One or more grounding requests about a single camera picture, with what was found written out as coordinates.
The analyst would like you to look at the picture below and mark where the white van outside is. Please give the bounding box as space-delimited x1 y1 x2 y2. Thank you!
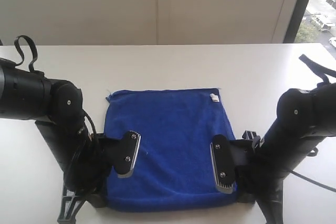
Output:
314 15 335 32

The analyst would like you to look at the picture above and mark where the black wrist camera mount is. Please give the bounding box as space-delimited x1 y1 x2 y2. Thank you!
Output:
210 131 260 194
98 131 141 178

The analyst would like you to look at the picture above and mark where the black velcro strap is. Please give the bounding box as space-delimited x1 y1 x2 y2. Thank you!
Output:
299 54 336 84
13 35 38 74

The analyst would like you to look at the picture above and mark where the white car outside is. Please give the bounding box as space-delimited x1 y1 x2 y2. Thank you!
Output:
329 37 336 48

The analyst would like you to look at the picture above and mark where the black left velcro strap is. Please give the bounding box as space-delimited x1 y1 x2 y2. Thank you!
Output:
13 35 38 74

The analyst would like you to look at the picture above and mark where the blue microfiber towel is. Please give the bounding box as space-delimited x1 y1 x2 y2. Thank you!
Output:
104 88 237 212

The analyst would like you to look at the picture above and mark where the black window frame post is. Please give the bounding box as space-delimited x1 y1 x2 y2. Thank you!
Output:
283 0 309 44

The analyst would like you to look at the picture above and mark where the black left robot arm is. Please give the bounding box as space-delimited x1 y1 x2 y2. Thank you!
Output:
1 59 111 223

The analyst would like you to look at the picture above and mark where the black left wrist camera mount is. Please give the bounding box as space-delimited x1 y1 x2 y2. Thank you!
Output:
98 131 141 178

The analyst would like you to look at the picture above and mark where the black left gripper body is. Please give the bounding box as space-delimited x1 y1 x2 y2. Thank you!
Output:
35 79 111 193

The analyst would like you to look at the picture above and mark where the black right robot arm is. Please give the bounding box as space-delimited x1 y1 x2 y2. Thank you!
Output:
236 84 335 223

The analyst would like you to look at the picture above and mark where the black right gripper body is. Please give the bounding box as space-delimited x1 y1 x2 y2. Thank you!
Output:
237 89 326 200

